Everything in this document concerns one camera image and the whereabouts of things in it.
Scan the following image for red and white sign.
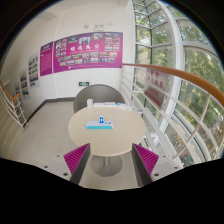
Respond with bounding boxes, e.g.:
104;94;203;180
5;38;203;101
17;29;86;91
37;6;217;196
144;68;169;108

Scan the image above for white papers on table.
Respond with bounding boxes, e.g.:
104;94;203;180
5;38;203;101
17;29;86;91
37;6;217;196
93;102;132;111

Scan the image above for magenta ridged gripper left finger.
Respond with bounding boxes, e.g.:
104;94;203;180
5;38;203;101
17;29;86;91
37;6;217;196
64;144;90;184

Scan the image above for grey curved sofa chair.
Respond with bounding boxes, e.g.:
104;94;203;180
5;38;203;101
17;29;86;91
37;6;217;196
73;84;124;112

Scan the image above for green exit sign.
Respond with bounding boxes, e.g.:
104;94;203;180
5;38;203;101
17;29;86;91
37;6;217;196
79;82;90;86

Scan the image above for large magenta wall poster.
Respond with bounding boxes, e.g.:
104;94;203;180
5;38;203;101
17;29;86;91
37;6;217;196
53;32;123;73

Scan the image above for white photo wall panel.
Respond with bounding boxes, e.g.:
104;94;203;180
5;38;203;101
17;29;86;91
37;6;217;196
28;53;39;89

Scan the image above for orange wooden handrail railing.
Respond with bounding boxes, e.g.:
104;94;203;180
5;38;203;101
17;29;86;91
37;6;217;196
121;63;224;165

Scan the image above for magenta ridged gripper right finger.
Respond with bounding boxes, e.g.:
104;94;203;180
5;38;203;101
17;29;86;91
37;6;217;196
131;144;159;186

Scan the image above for blue and white charger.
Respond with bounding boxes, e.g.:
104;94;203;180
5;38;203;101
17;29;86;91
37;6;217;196
99;116;105;124

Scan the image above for left stair railing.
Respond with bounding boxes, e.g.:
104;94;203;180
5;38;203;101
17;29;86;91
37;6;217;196
0;81;27;128

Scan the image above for round cream table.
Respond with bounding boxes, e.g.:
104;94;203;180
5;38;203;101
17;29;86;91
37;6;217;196
68;106;146;177

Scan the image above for white box on table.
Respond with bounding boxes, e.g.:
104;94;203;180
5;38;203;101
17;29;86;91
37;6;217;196
87;99;93;108

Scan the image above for small magenta wall poster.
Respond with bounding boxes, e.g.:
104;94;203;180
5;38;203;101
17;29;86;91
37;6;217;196
40;42;53;76

